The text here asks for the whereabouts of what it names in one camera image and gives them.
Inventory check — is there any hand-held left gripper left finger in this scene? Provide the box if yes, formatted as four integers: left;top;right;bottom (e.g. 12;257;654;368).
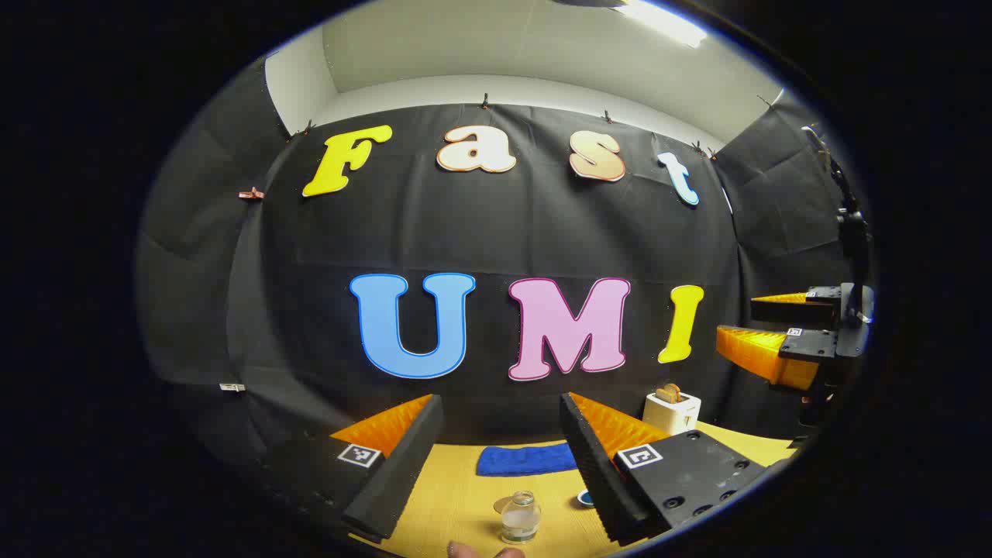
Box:
260;394;445;543

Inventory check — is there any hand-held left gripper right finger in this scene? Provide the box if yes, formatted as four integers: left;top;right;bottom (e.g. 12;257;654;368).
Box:
560;391;768;545

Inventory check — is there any clear plastic water bottle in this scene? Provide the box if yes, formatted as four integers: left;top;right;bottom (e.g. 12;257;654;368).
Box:
501;491;541;544

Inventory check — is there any blue folded towel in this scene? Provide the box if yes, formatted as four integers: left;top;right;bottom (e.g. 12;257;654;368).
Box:
476;442;578;477

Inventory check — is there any white toaster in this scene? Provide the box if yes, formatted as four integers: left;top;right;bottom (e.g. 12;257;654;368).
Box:
643;390;702;436

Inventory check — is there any black backdrop cloth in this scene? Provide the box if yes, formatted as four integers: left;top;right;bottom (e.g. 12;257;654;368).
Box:
136;58;861;497

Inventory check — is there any ceiling light strip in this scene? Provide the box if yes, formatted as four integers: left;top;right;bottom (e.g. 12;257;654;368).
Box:
616;0;708;49

